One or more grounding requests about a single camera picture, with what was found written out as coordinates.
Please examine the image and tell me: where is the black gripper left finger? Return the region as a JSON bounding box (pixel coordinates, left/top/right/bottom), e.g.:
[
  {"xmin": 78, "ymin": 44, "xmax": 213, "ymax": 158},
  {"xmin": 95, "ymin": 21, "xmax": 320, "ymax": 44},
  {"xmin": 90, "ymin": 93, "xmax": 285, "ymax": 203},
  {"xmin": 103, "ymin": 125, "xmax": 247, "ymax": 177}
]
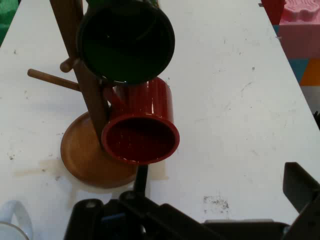
[{"xmin": 63, "ymin": 164, "xmax": 218, "ymax": 240}]

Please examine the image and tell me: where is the red enamel mug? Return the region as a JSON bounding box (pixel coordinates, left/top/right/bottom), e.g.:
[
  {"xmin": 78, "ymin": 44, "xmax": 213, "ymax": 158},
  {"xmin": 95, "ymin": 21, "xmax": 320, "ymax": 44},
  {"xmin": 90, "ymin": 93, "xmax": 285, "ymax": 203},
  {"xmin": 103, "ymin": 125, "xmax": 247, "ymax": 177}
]
[{"xmin": 101, "ymin": 76, "xmax": 181, "ymax": 166}]

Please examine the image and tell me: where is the white enamel mug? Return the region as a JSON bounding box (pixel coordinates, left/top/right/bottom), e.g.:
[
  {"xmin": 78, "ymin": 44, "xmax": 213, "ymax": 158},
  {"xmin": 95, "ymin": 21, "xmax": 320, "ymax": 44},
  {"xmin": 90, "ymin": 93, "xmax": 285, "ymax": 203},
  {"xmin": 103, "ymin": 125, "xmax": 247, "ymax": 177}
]
[{"xmin": 0, "ymin": 199, "xmax": 34, "ymax": 240}]

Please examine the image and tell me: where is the green foam block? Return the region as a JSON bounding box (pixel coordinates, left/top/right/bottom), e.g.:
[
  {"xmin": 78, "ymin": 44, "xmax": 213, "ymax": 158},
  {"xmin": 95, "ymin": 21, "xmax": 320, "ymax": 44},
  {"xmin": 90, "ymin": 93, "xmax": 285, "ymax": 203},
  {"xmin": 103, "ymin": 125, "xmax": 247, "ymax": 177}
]
[{"xmin": 0, "ymin": 0, "xmax": 20, "ymax": 48}]

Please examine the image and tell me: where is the green enamel mug with lettering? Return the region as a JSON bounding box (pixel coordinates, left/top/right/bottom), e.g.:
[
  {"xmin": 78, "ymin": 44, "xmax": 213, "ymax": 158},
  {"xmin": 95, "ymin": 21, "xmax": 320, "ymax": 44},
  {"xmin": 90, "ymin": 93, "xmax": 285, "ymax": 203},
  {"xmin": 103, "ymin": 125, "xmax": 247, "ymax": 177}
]
[{"xmin": 76, "ymin": 0, "xmax": 176, "ymax": 86}]

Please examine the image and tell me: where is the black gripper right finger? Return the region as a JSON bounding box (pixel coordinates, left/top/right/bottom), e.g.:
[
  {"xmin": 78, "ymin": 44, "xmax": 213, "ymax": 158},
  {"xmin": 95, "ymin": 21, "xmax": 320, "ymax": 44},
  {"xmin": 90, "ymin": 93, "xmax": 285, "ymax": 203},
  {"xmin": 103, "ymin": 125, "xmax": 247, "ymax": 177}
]
[{"xmin": 282, "ymin": 162, "xmax": 320, "ymax": 240}]

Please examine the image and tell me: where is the orange foam piece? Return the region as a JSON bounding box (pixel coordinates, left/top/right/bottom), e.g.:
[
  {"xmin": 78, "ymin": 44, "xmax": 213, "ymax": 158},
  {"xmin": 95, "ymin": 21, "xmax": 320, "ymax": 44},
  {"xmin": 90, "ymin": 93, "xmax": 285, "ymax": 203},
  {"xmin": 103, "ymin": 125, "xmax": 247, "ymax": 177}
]
[{"xmin": 299, "ymin": 58, "xmax": 320, "ymax": 87}]

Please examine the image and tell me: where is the teal foam block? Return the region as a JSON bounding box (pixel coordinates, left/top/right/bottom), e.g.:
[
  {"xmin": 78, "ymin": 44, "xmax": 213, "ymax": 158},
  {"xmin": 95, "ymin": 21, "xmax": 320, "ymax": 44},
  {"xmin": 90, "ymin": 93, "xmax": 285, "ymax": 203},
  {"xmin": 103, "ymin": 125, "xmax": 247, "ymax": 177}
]
[{"xmin": 291, "ymin": 58, "xmax": 311, "ymax": 83}]

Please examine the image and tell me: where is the large red foam block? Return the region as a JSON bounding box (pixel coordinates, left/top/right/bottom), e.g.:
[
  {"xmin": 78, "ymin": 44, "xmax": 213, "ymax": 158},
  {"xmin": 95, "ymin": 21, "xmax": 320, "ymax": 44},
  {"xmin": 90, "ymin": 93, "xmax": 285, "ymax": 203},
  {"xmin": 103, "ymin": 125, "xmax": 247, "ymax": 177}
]
[{"xmin": 260, "ymin": 0, "xmax": 286, "ymax": 26}]

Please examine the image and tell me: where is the pinkish red bumpy foam block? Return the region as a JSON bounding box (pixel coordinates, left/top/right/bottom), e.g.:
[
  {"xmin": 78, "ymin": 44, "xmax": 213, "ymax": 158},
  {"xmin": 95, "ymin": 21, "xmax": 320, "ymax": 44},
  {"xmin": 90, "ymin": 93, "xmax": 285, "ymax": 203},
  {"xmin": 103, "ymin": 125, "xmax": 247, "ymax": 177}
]
[{"xmin": 278, "ymin": 0, "xmax": 320, "ymax": 60}]

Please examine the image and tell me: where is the wooden mug tree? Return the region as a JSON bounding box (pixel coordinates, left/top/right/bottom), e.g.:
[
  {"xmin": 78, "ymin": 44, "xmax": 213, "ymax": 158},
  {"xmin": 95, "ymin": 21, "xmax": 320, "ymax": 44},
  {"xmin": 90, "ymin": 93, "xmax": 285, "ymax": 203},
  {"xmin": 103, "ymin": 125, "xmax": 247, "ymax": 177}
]
[{"xmin": 26, "ymin": 0, "xmax": 141, "ymax": 189}]

